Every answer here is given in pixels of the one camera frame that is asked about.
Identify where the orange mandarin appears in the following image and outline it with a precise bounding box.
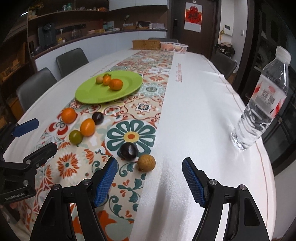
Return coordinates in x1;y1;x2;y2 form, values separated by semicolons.
109;79;123;91
61;108;77;124

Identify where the small green tomato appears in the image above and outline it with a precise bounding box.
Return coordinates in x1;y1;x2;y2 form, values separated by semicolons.
69;130;83;145

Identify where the small orange tomato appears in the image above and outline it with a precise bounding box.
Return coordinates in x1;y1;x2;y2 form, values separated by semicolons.
80;118;96;137

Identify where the dark purple fruit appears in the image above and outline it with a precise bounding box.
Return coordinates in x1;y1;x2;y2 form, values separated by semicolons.
118;142;138;161
91;111;104;125

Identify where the small brown longan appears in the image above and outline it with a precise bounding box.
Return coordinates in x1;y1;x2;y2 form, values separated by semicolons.
95;76;103;84

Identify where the brown longan fruit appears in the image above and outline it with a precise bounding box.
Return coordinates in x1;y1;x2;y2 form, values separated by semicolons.
137;154;156;172

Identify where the dark chair near left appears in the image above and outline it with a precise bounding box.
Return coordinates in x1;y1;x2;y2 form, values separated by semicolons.
16;68;57;112

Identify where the dark chair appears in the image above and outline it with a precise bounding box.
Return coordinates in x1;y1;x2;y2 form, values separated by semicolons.
16;68;57;112
210;53;237;80
56;48;89;78

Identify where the patterned table runner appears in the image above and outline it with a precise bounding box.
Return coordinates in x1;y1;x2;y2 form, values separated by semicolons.
18;50;173;232

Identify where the green plate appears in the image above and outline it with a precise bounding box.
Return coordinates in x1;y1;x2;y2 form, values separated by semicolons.
75;70;143;104

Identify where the clear water bottle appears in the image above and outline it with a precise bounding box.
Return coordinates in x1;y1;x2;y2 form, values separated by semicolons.
231;46;292;151

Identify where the woven wicker box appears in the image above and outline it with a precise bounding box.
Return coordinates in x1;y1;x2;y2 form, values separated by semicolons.
132;40;161;50

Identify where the dark chair right side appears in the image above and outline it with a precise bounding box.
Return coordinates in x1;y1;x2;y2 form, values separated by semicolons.
210;53;237;80

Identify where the dark chair far end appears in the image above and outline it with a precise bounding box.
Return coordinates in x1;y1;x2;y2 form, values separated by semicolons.
148;37;179;43

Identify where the clear plastic fruit container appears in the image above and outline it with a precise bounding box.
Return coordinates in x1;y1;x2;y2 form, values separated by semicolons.
160;42;189;54

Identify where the red door poster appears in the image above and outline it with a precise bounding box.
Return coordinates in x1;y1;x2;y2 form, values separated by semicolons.
184;2;203;33

